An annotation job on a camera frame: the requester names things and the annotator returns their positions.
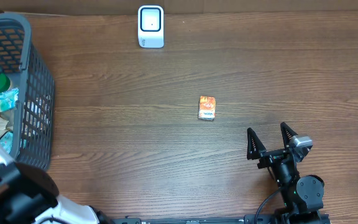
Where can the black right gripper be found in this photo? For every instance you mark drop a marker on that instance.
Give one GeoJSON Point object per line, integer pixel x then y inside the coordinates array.
{"type": "Point", "coordinates": [257, 148]}

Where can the small teal tissue pack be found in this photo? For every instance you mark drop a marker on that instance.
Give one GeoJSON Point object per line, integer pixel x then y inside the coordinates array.
{"type": "Point", "coordinates": [8, 99]}

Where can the large teal wipes pack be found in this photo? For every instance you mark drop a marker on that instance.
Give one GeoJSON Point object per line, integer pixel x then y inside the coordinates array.
{"type": "Point", "coordinates": [6, 141]}

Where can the orange tissue pack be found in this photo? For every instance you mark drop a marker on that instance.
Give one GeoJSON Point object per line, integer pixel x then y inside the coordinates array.
{"type": "Point", "coordinates": [207, 108]}

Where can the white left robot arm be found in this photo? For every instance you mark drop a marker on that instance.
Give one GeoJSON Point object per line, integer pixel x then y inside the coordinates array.
{"type": "Point", "coordinates": [27, 193]}

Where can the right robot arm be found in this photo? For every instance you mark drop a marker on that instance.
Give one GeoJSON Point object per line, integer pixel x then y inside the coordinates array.
{"type": "Point", "coordinates": [302, 196]}

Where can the grey plastic basket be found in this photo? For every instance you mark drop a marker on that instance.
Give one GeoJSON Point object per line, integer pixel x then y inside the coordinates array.
{"type": "Point", "coordinates": [33, 115]}

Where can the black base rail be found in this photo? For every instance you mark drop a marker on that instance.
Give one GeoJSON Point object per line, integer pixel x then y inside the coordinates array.
{"type": "Point", "coordinates": [197, 221]}

